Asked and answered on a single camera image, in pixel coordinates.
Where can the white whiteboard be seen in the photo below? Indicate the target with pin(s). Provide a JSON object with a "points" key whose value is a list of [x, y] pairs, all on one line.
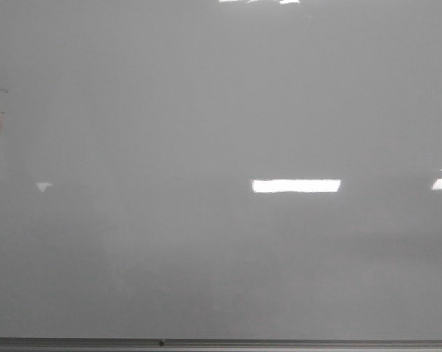
{"points": [[206, 175]]}

